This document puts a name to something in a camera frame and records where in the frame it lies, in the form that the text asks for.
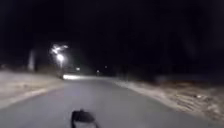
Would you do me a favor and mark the grey asphalt path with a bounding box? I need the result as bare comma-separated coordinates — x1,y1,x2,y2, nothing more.
0,75,224,128

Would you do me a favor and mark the street lamp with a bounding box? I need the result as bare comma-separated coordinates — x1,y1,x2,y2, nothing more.
49,43,70,80

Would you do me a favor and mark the robot's own part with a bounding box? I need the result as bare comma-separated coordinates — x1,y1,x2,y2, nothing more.
70,109,100,128

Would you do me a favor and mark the pale tree trunk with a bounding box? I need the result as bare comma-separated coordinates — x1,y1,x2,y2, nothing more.
27,49,37,72

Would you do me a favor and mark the dry grass verge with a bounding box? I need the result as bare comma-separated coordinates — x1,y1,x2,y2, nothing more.
112,77,224,126

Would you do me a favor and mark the pale bare ground strip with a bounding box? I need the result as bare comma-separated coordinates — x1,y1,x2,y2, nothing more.
0,69,65,110

